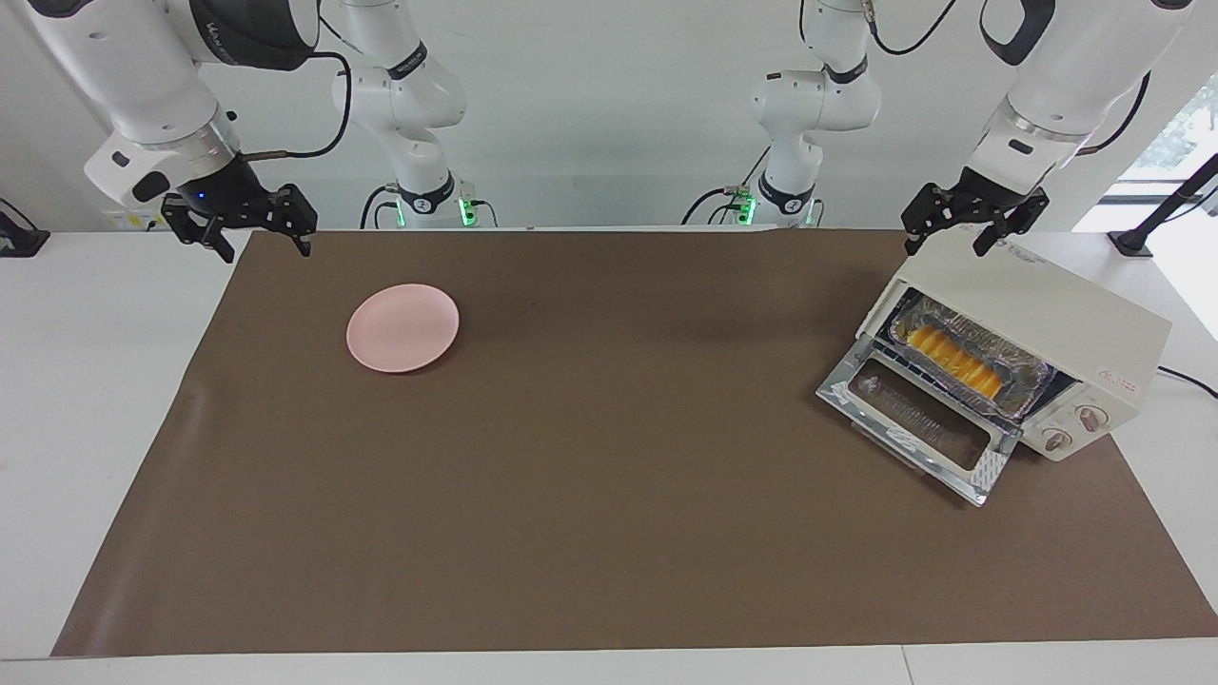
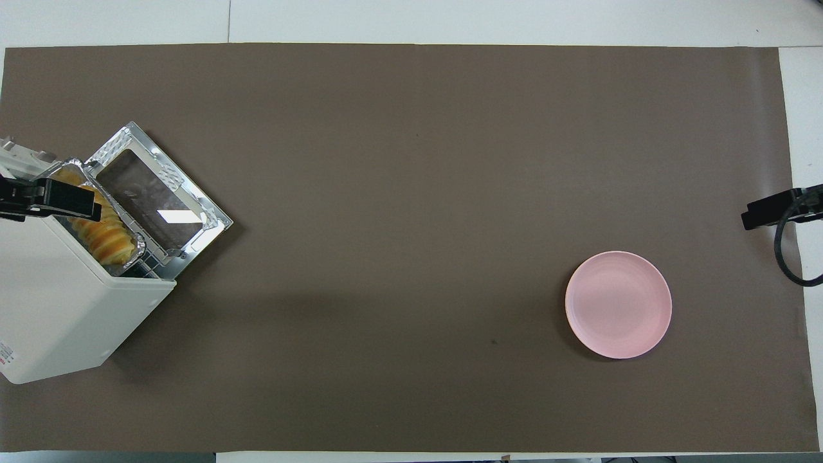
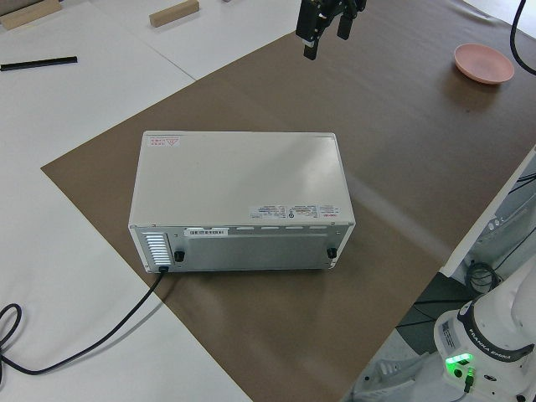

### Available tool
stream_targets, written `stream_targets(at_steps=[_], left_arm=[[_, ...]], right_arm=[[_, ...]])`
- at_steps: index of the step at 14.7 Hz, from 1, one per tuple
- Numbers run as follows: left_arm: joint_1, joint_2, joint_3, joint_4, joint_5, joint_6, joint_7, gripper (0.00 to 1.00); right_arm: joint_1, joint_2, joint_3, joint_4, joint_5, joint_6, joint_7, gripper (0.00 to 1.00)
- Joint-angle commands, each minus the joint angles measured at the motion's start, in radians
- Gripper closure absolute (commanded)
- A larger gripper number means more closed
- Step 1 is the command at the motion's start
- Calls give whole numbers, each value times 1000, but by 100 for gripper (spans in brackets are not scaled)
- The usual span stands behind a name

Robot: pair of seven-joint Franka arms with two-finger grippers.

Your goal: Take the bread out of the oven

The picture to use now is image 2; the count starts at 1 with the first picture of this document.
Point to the brown table mat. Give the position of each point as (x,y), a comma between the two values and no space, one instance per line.
(411,193)

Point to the glass oven door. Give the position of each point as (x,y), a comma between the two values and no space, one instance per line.
(154,193)

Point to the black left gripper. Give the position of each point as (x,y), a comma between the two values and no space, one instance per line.
(13,199)

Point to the pink round plate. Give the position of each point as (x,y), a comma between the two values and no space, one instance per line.
(617,305)

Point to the aluminium foil tray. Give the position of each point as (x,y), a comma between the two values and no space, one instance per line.
(132,225)

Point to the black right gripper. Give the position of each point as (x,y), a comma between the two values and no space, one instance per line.
(813,202)

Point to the golden croissant bread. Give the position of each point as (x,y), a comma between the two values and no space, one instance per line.
(106,241)

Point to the white toaster oven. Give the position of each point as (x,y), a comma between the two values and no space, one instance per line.
(58,308)

